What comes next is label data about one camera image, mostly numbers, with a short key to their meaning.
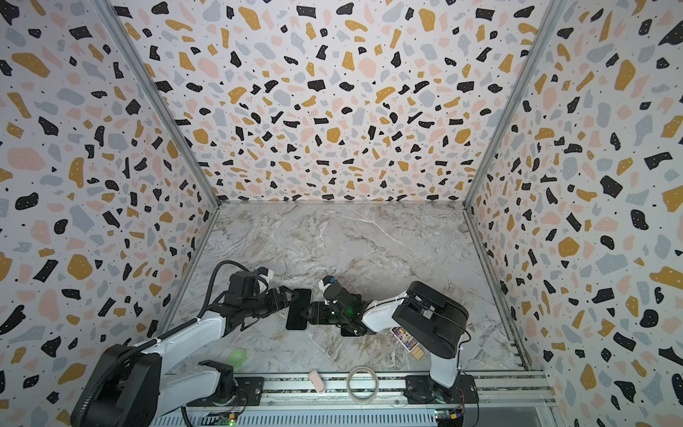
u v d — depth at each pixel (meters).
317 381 0.75
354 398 0.73
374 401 0.73
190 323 0.55
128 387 0.41
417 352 0.80
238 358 0.80
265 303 0.78
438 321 0.49
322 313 0.78
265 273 0.83
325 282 0.84
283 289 0.80
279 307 0.77
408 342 0.82
